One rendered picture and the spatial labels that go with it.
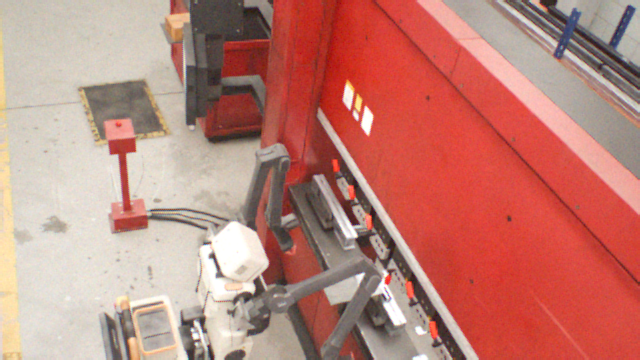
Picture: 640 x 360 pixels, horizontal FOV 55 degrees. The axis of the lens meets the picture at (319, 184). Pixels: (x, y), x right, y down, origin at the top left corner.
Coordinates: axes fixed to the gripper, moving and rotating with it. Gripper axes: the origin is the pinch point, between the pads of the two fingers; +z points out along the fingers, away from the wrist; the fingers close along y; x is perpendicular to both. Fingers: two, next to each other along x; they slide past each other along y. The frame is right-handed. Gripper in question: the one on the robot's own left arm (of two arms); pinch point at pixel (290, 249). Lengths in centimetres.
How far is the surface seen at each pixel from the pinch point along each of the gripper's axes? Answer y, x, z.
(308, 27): 58, -57, -67
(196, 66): 75, -2, -66
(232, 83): 115, -13, -17
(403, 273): -48, -39, -11
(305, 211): 34.7, -14.9, 21.2
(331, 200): 30.5, -30.0, 18.5
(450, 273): -72, -51, -36
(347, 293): -32.6, -14.0, 6.7
